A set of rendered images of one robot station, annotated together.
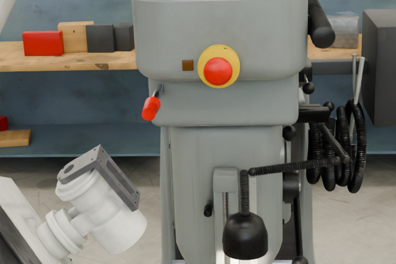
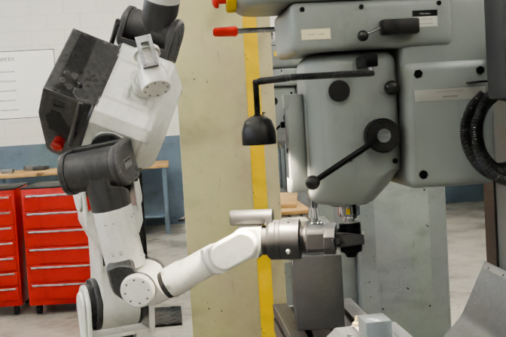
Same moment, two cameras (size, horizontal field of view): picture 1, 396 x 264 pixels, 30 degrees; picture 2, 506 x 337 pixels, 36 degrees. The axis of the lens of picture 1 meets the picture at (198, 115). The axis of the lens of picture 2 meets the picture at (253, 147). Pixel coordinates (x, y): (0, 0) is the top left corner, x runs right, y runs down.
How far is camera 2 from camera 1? 1.90 m
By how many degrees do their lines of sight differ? 79
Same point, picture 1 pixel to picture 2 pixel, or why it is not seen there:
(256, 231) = (247, 124)
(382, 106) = (489, 74)
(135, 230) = (144, 80)
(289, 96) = (289, 28)
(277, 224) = (323, 150)
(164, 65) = not seen: hidden behind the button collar
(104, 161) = (142, 40)
